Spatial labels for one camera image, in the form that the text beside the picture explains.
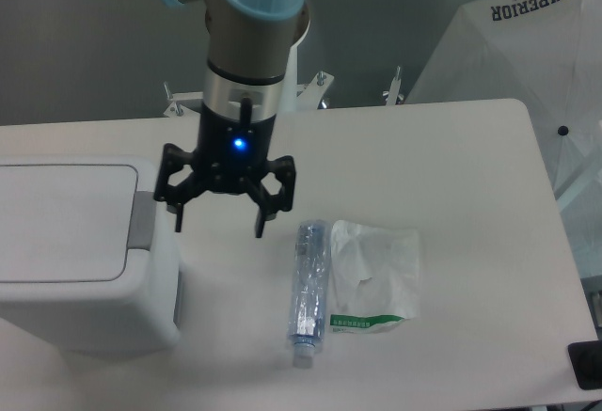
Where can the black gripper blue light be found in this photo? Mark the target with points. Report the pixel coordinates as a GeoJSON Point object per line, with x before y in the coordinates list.
{"type": "Point", "coordinates": [230, 158]}

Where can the white umbrella Superior print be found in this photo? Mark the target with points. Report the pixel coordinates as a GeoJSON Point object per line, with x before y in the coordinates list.
{"type": "Point", "coordinates": [544, 53]}

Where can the crushed clear plastic bottle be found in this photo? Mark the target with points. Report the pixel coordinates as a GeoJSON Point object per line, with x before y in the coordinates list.
{"type": "Point", "coordinates": [307, 321]}

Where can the silver table clamp bolt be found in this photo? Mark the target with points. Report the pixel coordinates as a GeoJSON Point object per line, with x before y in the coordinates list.
{"type": "Point", "coordinates": [394, 96]}

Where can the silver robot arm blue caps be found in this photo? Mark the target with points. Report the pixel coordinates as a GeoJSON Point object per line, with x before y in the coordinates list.
{"type": "Point", "coordinates": [248, 54]}

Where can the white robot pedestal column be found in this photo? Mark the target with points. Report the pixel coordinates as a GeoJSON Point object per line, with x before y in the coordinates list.
{"type": "Point", "coordinates": [288, 96]}

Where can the clear plastic bag green strip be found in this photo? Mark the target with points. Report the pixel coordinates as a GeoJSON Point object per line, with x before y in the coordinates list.
{"type": "Point", "coordinates": [375, 278]}

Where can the black device at table edge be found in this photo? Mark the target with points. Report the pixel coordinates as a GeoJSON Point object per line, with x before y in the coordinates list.
{"type": "Point", "coordinates": [585, 358]}

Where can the white trash can grey button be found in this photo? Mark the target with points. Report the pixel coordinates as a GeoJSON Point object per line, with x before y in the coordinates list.
{"type": "Point", "coordinates": [88, 261]}

